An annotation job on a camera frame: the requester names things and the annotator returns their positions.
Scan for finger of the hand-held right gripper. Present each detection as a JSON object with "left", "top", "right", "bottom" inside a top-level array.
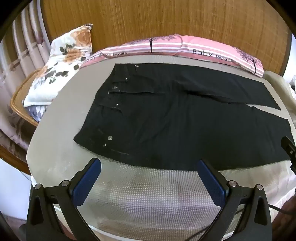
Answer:
[{"left": 280, "top": 136, "right": 296, "bottom": 174}]

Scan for rattan chair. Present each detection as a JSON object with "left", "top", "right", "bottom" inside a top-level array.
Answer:
[{"left": 10, "top": 70, "right": 47, "bottom": 127}]

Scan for wooden headboard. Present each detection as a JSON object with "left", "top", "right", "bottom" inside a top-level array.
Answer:
[{"left": 40, "top": 0, "right": 292, "bottom": 77}]

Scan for grey bed mat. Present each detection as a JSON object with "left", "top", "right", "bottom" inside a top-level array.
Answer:
[{"left": 26, "top": 53, "right": 296, "bottom": 241}]

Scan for pink striped blanket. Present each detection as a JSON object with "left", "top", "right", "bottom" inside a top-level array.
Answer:
[{"left": 80, "top": 34, "right": 184, "bottom": 69}]

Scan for black pants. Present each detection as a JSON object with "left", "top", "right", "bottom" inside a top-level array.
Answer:
[{"left": 73, "top": 62, "right": 292, "bottom": 171}]

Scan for black cable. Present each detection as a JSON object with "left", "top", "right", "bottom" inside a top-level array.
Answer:
[{"left": 268, "top": 204, "right": 296, "bottom": 214}]

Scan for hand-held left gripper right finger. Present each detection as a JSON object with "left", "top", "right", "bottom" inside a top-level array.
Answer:
[{"left": 196, "top": 159, "right": 273, "bottom": 241}]

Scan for pink striped pillow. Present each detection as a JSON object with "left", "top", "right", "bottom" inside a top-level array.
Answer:
[{"left": 180, "top": 35, "right": 264, "bottom": 77}]

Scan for white floral pillow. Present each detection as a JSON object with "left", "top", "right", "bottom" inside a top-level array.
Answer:
[{"left": 23, "top": 23, "right": 94, "bottom": 107}]

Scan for brown wooden ledge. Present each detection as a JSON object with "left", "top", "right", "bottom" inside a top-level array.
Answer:
[{"left": 0, "top": 144, "right": 31, "bottom": 175}]

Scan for grey leaf-print cloth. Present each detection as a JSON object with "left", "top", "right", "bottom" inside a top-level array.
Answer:
[{"left": 24, "top": 105, "right": 48, "bottom": 121}]

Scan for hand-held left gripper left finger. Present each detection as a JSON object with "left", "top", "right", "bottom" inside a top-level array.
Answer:
[{"left": 26, "top": 158, "right": 102, "bottom": 241}]

